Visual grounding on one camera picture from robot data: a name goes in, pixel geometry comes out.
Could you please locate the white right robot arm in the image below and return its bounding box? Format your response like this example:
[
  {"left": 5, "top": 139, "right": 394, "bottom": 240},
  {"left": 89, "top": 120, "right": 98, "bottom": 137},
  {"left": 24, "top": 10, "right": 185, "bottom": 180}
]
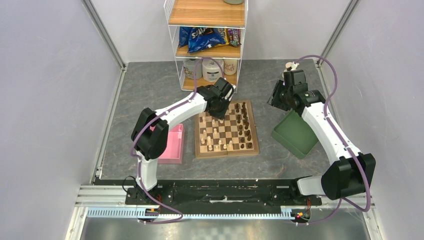
[{"left": 268, "top": 70, "right": 376, "bottom": 205}]

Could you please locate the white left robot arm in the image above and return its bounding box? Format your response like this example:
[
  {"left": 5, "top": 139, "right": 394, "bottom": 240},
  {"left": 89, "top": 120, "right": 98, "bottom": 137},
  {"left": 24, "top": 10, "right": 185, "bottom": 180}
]
[{"left": 130, "top": 77, "right": 236, "bottom": 205}]

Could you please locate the wooden chess board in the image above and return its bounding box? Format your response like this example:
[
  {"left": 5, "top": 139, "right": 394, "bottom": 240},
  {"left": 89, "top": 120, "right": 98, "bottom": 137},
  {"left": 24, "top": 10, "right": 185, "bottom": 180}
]
[{"left": 194, "top": 99, "right": 260, "bottom": 159}]

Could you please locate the white toilet paper roll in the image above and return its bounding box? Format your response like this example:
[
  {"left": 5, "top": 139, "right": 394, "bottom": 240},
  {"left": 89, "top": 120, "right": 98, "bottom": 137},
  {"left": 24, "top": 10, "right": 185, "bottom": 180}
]
[{"left": 202, "top": 58, "right": 224, "bottom": 83}]

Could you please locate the green soap pump bottle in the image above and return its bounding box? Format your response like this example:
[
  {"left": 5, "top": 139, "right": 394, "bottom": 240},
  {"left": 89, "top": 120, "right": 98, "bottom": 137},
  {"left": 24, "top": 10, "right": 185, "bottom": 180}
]
[{"left": 283, "top": 61, "right": 300, "bottom": 73}]

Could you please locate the pink printed cup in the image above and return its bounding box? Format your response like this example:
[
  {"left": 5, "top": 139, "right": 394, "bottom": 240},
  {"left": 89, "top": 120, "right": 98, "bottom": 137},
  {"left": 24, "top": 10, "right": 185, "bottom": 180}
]
[{"left": 223, "top": 58, "right": 239, "bottom": 75}]

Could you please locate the green plastic bin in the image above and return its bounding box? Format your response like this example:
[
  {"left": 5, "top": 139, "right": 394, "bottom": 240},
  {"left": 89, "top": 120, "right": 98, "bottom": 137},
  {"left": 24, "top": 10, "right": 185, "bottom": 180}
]
[{"left": 271, "top": 110, "right": 319, "bottom": 159}]

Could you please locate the white patterned mug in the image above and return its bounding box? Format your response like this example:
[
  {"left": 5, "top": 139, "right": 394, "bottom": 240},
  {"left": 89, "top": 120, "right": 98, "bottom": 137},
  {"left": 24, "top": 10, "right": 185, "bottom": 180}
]
[{"left": 183, "top": 58, "right": 203, "bottom": 80}]

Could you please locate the blue chips bag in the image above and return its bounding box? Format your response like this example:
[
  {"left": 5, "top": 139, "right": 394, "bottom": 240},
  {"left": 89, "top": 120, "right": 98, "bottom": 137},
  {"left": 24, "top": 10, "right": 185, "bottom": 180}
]
[{"left": 178, "top": 26, "right": 227, "bottom": 53}]

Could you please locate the dark candy bag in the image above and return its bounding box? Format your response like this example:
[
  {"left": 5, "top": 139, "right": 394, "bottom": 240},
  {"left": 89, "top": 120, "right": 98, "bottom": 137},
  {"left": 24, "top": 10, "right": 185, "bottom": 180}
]
[{"left": 226, "top": 28, "right": 241, "bottom": 48}]

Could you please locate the pink plastic bin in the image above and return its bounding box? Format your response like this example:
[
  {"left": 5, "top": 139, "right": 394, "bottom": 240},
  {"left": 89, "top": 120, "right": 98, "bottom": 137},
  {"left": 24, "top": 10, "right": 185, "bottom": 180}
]
[{"left": 158, "top": 123, "right": 185, "bottom": 165}]

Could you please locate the white wire wooden shelf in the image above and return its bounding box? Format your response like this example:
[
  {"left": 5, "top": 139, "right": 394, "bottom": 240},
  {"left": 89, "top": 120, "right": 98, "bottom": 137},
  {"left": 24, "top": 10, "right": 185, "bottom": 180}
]
[{"left": 163, "top": 0, "right": 249, "bottom": 91}]

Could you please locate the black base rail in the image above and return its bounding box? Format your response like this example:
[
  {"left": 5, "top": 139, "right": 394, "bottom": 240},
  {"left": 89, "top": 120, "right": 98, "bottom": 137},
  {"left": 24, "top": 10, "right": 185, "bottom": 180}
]
[{"left": 93, "top": 176, "right": 324, "bottom": 217}]

